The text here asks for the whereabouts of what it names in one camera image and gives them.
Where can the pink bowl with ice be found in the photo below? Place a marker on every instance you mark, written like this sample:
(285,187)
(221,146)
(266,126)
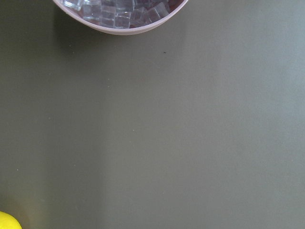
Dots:
(121,17)

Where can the yellow lemon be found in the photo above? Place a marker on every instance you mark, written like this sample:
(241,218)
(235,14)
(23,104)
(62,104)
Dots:
(7,221)

